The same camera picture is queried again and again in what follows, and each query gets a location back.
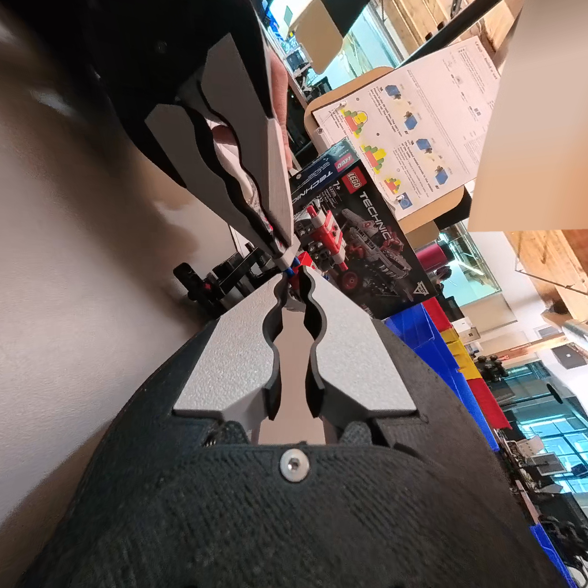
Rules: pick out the grey red brick truck model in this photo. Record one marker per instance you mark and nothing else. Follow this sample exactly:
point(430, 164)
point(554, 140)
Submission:
point(324, 239)

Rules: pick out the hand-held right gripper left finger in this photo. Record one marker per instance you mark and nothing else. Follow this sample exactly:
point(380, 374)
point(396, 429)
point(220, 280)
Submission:
point(225, 367)

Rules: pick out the light grey desk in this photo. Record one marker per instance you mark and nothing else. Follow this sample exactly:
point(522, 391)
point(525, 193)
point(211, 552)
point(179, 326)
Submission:
point(69, 298)

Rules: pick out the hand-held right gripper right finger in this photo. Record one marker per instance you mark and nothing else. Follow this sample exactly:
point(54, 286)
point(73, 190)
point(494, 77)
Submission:
point(363, 367)

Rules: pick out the person's left hand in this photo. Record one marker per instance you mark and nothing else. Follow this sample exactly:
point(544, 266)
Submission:
point(279, 87)

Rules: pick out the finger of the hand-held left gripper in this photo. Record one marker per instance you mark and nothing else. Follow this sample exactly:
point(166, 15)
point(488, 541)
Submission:
point(183, 151)
point(248, 119)

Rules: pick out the maroon cylinder bottle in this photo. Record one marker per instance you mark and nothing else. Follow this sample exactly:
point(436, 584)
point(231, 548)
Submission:
point(432, 259)

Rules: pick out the red storage bin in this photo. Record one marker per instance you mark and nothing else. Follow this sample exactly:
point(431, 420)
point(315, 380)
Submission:
point(489, 404)
point(436, 314)

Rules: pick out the black toy set box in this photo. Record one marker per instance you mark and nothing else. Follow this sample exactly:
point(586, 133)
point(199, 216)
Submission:
point(381, 257)

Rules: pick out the wooden display board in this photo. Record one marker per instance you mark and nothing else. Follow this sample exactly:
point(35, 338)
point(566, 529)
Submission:
point(317, 36)

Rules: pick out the yellow storage bin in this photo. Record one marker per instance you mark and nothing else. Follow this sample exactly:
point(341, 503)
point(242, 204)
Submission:
point(461, 353)

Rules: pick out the instruction poster on board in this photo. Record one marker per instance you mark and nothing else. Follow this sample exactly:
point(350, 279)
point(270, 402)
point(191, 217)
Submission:
point(434, 216)

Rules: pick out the blue storage bin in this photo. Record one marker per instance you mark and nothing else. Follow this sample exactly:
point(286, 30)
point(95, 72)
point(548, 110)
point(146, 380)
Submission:
point(549, 556)
point(436, 363)

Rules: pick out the printed instruction sheet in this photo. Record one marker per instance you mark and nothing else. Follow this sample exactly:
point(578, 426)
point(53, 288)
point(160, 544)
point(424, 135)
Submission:
point(422, 124)

